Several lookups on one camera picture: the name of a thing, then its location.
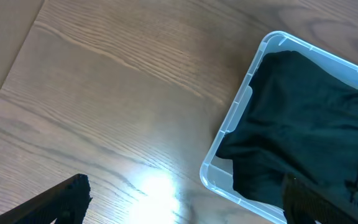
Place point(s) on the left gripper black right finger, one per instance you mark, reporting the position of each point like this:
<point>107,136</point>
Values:
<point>304,202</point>

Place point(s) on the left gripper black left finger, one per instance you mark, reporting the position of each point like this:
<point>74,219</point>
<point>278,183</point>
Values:
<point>67,202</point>

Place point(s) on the large black garment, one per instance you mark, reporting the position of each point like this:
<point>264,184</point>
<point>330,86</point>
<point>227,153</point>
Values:
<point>300,120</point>

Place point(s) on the clear plastic storage bin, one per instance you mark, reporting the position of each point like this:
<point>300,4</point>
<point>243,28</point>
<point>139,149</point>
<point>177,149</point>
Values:
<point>216,173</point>

